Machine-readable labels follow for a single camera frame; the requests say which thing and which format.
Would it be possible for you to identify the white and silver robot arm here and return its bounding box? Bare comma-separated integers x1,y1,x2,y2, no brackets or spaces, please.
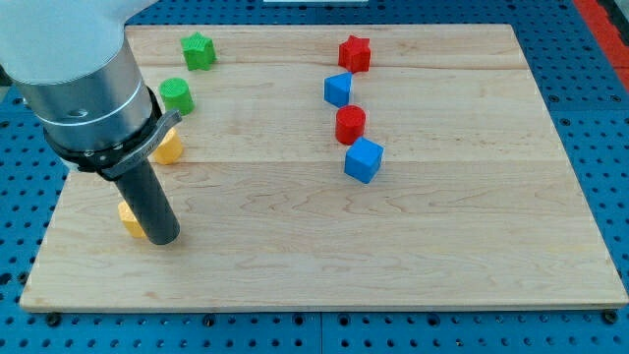
1,0,182,180

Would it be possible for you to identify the red star block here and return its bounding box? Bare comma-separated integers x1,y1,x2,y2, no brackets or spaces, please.
337,34,372,73

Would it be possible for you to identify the green star block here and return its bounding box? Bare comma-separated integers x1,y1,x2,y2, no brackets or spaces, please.
180,31,216,71

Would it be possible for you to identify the wooden board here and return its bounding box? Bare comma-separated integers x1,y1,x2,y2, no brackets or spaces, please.
20,25,628,313

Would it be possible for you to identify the blue cube block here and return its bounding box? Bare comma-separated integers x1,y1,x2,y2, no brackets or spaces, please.
343,137,384,184

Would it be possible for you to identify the red cylinder block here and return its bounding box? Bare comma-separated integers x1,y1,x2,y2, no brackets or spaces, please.
335,105,367,146

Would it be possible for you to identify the blue triangle block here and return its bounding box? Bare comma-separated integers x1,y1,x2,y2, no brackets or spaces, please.
323,72,353,108

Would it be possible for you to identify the yellow block upper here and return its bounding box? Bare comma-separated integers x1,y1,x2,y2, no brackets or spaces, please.
151,128,184,165

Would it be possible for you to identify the yellow block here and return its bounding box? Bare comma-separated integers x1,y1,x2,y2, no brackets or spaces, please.
117,201,146,238
151,128,184,165

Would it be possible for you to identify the green cylinder block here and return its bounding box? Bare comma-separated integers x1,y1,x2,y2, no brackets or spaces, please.
158,78,196,115

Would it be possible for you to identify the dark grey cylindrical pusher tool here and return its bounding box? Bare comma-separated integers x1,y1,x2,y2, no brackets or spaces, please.
115,159,180,245

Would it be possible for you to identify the yellow block lower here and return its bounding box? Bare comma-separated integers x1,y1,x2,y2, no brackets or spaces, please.
117,201,146,238

